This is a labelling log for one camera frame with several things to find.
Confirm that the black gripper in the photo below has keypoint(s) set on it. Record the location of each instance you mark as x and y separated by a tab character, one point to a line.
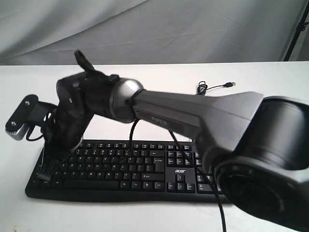
62	133

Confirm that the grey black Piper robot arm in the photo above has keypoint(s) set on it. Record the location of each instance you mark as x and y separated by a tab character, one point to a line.
256	147

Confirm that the black acer keyboard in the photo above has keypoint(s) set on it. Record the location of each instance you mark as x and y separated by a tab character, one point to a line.
105	171

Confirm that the grey backdrop cloth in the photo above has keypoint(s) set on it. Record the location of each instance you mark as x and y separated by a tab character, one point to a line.
47	32

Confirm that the black light stand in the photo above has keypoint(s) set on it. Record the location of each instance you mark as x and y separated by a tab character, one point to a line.
301	26

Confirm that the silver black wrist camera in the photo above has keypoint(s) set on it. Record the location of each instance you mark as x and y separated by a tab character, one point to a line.
30	113

